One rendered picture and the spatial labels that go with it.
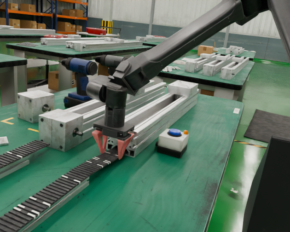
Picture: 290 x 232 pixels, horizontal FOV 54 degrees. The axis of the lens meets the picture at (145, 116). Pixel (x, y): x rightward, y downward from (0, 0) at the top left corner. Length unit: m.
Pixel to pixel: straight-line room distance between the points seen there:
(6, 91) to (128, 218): 2.21
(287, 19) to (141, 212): 0.54
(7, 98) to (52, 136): 1.86
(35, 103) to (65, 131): 0.27
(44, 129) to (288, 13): 0.72
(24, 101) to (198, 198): 0.71
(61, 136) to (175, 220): 0.42
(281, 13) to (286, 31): 0.06
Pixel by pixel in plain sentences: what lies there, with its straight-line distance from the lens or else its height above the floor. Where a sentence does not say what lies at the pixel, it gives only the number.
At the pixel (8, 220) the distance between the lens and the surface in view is 0.59.
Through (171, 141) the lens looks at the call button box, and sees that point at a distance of 0.90.
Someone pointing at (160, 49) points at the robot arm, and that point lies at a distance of 0.79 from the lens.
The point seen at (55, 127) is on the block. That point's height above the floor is 0.85.
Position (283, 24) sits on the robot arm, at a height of 1.20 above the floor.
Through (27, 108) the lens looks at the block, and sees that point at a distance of 1.13.
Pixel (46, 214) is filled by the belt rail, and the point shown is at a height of 0.79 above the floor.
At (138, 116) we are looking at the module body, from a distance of 1.02.
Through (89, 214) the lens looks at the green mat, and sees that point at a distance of 0.64.
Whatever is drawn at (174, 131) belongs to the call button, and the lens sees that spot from 0.92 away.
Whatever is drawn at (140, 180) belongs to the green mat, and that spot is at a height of 0.78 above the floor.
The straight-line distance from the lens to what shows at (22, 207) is 0.62.
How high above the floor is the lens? 1.17
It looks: 18 degrees down
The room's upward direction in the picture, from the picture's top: 6 degrees clockwise
